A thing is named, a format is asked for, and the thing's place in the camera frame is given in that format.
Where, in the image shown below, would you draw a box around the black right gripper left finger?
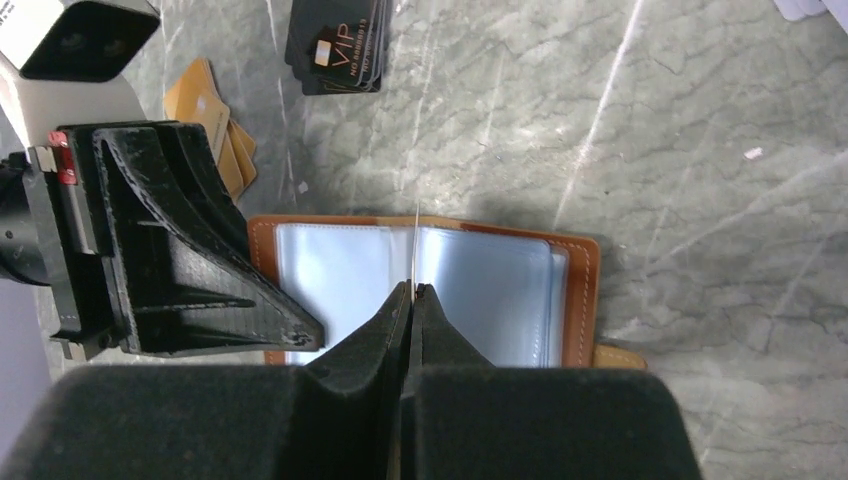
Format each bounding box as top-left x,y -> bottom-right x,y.
1,282 -> 411,479

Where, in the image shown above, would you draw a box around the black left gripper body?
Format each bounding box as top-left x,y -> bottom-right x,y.
1,129 -> 126,360

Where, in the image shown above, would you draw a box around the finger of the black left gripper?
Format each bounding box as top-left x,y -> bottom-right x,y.
92,123 -> 325,355

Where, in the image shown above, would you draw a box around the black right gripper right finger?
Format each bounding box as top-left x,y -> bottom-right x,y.
398,285 -> 701,479

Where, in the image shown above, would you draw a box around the brown leather card holder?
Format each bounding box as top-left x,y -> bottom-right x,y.
247,215 -> 646,369

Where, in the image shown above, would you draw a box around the gold card stack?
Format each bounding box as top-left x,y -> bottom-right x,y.
163,57 -> 257,200

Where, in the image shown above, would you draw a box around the black card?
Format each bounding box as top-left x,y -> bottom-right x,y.
285,0 -> 391,96

